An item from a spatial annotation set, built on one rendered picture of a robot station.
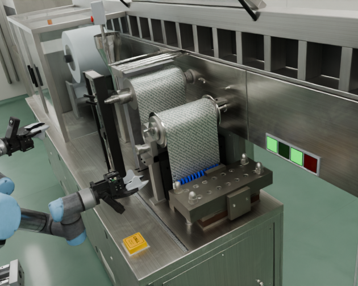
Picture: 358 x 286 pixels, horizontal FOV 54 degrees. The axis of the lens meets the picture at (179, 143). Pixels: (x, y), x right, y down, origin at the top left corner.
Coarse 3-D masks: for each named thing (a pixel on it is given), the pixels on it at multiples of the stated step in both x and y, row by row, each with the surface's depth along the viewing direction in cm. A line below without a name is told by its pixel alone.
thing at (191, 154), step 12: (204, 132) 144; (216, 132) 148; (168, 144) 138; (180, 144) 140; (192, 144) 144; (204, 144) 147; (216, 144) 150; (180, 156) 143; (192, 156) 146; (204, 156) 149; (216, 156) 152; (180, 168) 145; (192, 168) 148; (204, 168) 151; (180, 180) 147
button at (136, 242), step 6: (138, 234) 136; (126, 240) 134; (132, 240) 133; (138, 240) 133; (144, 240) 133; (126, 246) 132; (132, 246) 130; (138, 246) 130; (144, 246) 132; (132, 252) 130
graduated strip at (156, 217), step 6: (138, 198) 161; (144, 204) 156; (150, 210) 152; (156, 216) 148; (162, 222) 144; (168, 228) 140; (168, 234) 137; (174, 234) 137; (174, 240) 134; (180, 240) 134; (180, 246) 131
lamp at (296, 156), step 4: (292, 148) 123; (292, 152) 124; (296, 152) 122; (300, 152) 120; (292, 156) 124; (296, 156) 122; (300, 156) 121; (292, 160) 125; (296, 160) 123; (300, 160) 121; (300, 164) 122
